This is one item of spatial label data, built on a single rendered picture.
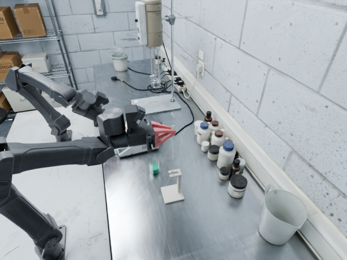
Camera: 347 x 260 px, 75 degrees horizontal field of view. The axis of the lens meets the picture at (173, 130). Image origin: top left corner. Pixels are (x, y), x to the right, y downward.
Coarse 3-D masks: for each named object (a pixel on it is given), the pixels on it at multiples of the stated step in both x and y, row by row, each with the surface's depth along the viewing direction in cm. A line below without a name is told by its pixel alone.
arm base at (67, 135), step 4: (64, 132) 115; (68, 132) 125; (56, 136) 113; (60, 136) 113; (64, 136) 115; (68, 136) 117; (56, 140) 118; (60, 140) 115; (64, 140) 116; (68, 140) 118
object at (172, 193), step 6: (174, 174) 85; (180, 174) 85; (180, 180) 89; (168, 186) 96; (174, 186) 96; (180, 186) 91; (162, 192) 93; (168, 192) 93; (174, 192) 93; (180, 192) 93; (168, 198) 91; (174, 198) 91; (180, 198) 91
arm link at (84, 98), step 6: (84, 90) 94; (60, 96) 95; (78, 96) 94; (84, 96) 93; (90, 96) 95; (60, 102) 97; (66, 102) 96; (72, 102) 98; (78, 102) 95; (84, 102) 94; (90, 102) 94; (84, 108) 97
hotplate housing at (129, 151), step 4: (128, 148) 108; (132, 148) 109; (136, 148) 110; (140, 148) 110; (144, 148) 111; (152, 148) 113; (156, 148) 114; (124, 152) 108; (128, 152) 109; (132, 152) 110; (136, 152) 111; (140, 152) 112; (144, 152) 113; (120, 156) 109; (124, 156) 110
